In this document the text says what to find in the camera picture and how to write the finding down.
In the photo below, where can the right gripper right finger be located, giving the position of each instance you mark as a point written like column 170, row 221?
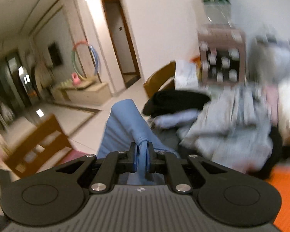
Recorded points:
column 155, row 160

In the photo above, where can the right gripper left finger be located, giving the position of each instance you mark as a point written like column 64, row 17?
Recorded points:
column 127, row 160

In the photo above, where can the blue garment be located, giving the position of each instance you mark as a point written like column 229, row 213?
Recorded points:
column 126, row 125

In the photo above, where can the lavender folded garment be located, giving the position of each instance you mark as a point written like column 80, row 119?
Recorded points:
column 177, row 119

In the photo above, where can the black garment on pile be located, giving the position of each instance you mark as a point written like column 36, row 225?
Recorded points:
column 170, row 102

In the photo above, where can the beige tv cabinet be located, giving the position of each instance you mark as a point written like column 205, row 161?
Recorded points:
column 88, row 93

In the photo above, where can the wooden chair near box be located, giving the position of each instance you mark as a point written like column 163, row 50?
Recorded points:
column 46, row 146

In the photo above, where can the light grey garment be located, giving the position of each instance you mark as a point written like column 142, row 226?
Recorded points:
column 233, row 130

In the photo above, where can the white paper bag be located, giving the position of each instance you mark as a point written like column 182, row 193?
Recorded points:
column 185, row 76

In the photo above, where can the pink kettlebell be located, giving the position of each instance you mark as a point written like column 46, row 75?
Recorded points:
column 75, row 79

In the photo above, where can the hula hoop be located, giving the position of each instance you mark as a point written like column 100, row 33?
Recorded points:
column 85, row 61

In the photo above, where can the water dispenser cabinet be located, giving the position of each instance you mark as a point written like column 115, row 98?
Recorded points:
column 222, row 55

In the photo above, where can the orange flower-pattern mat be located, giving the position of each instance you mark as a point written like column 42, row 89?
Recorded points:
column 280, row 179

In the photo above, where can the pink garment in pile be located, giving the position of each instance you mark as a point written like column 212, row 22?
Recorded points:
column 272, row 96

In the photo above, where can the cream folded garment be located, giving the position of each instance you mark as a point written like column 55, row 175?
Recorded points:
column 284, row 111

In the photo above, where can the clear plastic bag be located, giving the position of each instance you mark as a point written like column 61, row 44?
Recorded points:
column 268, row 57

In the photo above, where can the large water bottle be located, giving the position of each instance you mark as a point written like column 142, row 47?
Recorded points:
column 218, row 12

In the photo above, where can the wooden chair by wall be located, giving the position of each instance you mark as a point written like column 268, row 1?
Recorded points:
column 161, row 80

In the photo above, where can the wall television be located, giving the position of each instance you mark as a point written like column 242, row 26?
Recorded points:
column 55, row 55

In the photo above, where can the brown door frame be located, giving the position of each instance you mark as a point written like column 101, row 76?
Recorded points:
column 121, row 41

